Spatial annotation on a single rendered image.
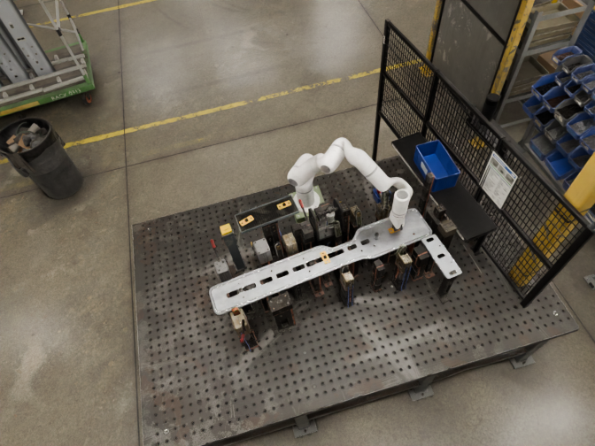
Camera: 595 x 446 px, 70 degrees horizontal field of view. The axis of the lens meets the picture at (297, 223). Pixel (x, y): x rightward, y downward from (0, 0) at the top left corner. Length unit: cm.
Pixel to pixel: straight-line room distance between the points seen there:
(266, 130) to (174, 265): 219
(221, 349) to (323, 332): 63
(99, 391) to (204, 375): 122
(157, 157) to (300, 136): 154
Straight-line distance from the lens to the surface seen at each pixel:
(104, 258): 423
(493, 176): 264
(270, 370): 262
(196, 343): 277
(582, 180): 225
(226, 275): 256
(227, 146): 465
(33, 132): 462
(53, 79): 598
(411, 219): 271
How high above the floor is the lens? 321
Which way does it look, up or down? 56 degrees down
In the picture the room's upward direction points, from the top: 8 degrees counter-clockwise
